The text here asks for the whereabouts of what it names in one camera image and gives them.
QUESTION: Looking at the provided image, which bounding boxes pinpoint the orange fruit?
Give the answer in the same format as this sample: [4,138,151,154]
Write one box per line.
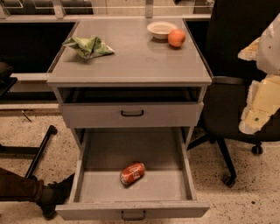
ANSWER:
[168,29,186,47]

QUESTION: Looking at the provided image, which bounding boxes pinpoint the grey drawer cabinet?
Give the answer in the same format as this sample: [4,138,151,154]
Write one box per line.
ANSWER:
[47,17,211,145]

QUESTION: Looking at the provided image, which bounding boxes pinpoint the black chair base leg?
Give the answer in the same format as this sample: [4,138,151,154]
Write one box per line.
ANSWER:
[0,125,58,179]

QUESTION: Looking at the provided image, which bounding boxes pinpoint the white bowl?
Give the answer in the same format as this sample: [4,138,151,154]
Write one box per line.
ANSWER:
[147,21,177,40]

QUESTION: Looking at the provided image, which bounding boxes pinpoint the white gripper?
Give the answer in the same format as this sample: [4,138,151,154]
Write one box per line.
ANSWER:
[238,13,280,134]

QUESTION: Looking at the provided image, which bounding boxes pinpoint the red coke can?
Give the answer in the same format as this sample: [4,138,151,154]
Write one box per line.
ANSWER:
[120,162,145,186]

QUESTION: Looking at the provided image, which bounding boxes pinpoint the green chip bag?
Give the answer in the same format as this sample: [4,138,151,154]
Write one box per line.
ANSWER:
[62,37,114,60]

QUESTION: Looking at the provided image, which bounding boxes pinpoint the person's leg brown trousers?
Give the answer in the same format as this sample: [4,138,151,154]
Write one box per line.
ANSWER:
[0,168,44,202]

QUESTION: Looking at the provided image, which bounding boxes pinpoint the black shoe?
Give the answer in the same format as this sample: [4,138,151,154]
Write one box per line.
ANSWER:
[37,174,74,220]

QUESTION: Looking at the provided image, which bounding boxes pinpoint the closed upper drawer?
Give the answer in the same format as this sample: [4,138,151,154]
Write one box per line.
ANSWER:
[59,102,203,128]

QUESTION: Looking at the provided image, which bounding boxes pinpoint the black office chair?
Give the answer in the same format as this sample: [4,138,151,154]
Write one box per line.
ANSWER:
[185,0,280,186]

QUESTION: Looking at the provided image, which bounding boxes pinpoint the open middle drawer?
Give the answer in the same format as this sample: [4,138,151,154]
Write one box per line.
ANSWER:
[56,128,209,221]

